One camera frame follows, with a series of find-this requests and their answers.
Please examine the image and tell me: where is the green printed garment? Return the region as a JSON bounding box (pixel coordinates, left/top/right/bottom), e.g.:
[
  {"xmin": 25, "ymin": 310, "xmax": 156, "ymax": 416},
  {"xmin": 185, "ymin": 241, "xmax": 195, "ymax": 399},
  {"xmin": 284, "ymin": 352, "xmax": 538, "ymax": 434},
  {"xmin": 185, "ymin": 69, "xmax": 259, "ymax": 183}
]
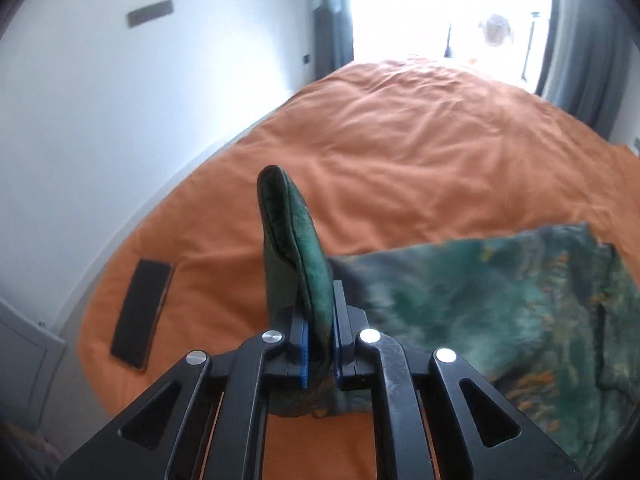
[{"xmin": 256, "ymin": 164, "xmax": 640, "ymax": 476}]

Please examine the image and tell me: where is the grey wall switch panel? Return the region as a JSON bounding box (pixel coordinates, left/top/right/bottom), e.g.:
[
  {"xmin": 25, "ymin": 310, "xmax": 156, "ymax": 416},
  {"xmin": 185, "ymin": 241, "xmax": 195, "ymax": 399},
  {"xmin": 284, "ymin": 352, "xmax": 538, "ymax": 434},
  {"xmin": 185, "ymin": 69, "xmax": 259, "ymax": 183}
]
[{"xmin": 126, "ymin": 0, "xmax": 174, "ymax": 27}]

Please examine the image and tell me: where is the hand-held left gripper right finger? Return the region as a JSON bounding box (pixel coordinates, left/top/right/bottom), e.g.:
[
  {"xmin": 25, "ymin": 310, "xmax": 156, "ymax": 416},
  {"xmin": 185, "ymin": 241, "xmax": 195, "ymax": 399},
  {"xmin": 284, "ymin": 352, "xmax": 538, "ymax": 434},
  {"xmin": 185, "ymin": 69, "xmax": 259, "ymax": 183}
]
[{"xmin": 332, "ymin": 280, "xmax": 583, "ymax": 480}]

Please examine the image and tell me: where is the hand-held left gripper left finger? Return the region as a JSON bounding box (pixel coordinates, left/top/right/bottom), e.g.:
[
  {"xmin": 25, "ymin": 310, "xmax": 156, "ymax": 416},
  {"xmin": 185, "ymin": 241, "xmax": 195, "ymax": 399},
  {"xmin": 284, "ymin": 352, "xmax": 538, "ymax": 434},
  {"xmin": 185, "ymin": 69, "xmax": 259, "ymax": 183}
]
[{"xmin": 55, "ymin": 305, "xmax": 313, "ymax": 480}]

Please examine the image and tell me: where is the grey cabinet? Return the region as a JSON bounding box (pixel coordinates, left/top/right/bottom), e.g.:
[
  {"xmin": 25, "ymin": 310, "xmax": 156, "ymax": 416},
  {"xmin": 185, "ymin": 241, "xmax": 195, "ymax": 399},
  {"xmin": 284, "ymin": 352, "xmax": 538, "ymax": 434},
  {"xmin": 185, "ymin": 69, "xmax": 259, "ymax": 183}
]
[{"xmin": 0, "ymin": 295, "xmax": 68, "ymax": 421}]

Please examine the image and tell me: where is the grey curtain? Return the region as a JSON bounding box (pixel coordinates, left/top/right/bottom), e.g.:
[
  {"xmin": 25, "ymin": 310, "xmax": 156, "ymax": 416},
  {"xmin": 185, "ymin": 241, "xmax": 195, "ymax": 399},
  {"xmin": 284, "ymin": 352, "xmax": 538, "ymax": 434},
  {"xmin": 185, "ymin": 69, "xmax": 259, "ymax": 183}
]
[
  {"xmin": 537, "ymin": 0, "xmax": 640, "ymax": 141},
  {"xmin": 312, "ymin": 0, "xmax": 356, "ymax": 81}
]

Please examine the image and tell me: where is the orange bed blanket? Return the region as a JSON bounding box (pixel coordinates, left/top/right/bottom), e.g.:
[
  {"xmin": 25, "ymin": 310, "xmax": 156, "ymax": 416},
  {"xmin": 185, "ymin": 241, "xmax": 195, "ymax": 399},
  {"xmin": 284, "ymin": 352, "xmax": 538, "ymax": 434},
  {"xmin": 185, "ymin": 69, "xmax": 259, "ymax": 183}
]
[{"xmin": 77, "ymin": 57, "xmax": 640, "ymax": 480}]

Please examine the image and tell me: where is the black smartphone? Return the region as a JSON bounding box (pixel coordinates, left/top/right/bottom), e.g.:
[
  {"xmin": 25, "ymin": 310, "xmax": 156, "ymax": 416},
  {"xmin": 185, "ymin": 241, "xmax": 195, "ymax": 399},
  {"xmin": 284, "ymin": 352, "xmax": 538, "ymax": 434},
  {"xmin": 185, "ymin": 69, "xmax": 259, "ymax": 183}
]
[{"xmin": 110, "ymin": 259, "xmax": 174, "ymax": 372}]

